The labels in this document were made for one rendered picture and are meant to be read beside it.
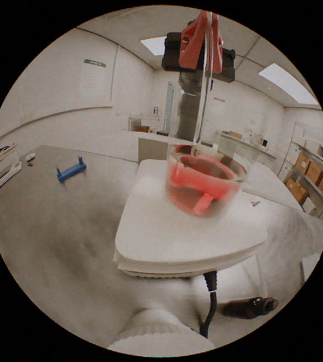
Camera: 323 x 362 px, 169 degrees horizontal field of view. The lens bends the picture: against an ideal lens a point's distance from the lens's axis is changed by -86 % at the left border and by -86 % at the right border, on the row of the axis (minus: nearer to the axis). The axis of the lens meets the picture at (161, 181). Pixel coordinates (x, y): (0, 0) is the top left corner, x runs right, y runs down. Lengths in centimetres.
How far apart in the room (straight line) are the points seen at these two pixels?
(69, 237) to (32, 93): 140
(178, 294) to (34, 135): 144
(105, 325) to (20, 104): 146
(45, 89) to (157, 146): 141
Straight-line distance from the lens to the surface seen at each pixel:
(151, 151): 29
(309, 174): 245
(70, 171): 35
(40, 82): 152
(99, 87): 187
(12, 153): 102
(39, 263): 22
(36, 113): 138
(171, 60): 19
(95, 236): 18
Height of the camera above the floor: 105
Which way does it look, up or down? 35 degrees down
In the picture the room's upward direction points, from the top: 7 degrees clockwise
